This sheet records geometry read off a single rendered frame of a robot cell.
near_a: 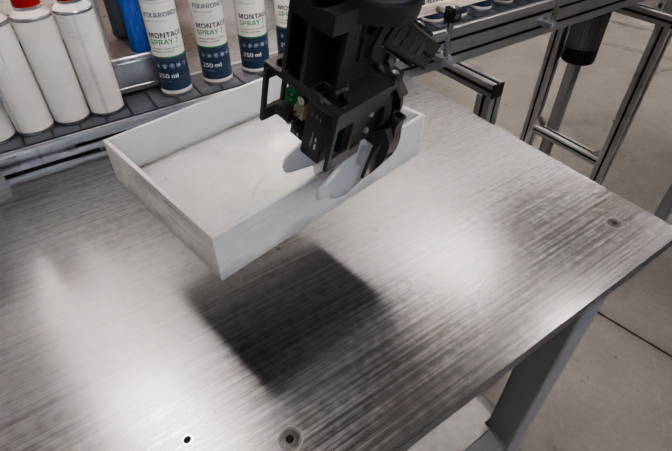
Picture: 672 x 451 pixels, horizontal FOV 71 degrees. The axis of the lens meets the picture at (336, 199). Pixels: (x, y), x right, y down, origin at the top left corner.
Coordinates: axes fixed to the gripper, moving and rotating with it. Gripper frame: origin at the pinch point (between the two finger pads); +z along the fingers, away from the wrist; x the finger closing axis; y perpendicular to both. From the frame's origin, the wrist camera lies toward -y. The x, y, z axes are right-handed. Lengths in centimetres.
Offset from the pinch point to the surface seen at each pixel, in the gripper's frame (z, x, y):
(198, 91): 20.3, -39.1, -12.6
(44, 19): 6.1, -47.2, 5.3
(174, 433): 14.6, 4.5, 22.2
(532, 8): 15, -16, -93
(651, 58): 29, 11, -139
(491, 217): 12.6, 11.5, -22.4
